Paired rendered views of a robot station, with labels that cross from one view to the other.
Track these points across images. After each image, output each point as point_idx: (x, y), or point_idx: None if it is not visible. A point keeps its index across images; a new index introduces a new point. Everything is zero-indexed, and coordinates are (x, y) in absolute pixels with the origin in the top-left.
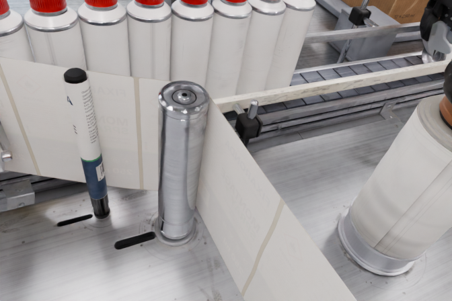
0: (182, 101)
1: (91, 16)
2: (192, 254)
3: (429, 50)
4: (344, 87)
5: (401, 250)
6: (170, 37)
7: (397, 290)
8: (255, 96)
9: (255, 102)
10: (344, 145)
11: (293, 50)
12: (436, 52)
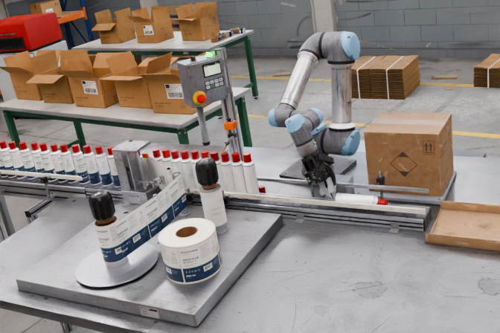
0: (175, 174)
1: (191, 160)
2: (181, 218)
3: (327, 195)
4: (271, 199)
5: None
6: None
7: None
8: (235, 193)
9: (222, 190)
10: (248, 214)
11: (247, 179)
12: (333, 197)
